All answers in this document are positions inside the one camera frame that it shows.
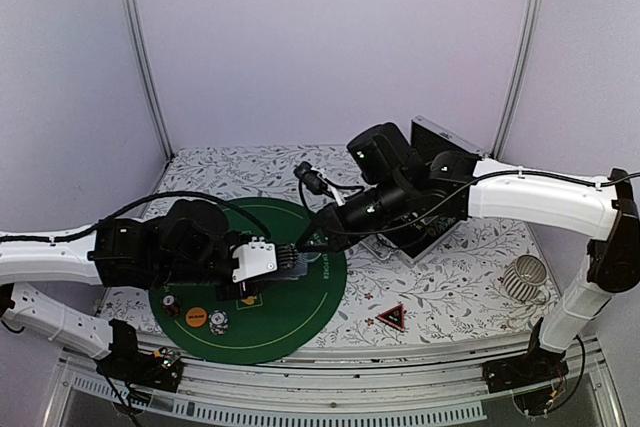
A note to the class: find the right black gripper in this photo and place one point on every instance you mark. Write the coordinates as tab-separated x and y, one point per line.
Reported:
337	229

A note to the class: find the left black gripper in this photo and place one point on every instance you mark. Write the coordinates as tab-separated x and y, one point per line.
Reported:
243	291

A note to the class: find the blue backed cards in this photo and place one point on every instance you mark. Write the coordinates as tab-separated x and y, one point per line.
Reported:
293	267

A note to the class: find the orange big blind button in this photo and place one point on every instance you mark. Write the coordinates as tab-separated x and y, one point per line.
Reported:
196	317

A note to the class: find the dark red chip stack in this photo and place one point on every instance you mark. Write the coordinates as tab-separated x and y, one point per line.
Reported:
171	305

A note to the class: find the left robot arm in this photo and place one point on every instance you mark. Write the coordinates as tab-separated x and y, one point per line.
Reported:
202	239

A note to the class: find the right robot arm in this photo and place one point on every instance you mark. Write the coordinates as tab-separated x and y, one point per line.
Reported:
462	185

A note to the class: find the round green poker mat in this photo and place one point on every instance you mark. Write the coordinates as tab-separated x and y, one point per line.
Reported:
283	317

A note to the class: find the red black triangular button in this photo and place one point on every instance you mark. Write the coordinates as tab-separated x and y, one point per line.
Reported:
394	318

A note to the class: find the aluminium poker chip case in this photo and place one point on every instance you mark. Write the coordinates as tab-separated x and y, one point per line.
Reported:
411	244

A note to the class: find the striped ceramic mug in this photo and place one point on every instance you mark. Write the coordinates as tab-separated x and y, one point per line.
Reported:
524	277

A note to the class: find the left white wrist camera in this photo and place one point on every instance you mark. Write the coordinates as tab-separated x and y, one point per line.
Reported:
254	259

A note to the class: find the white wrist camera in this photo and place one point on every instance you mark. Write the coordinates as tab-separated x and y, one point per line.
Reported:
254	259
313	181

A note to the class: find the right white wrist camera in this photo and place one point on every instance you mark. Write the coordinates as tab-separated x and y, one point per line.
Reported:
313	181

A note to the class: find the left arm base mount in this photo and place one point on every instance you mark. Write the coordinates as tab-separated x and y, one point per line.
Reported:
160	370

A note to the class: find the right aluminium frame post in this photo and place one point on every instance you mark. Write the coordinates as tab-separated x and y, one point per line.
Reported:
516	82

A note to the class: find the aluminium frame post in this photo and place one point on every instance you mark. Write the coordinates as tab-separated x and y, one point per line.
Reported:
133	19
516	82

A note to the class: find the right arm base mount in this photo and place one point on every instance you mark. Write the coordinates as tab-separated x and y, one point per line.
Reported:
535	366

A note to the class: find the left aluminium frame post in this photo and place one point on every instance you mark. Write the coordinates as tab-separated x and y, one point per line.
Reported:
133	19

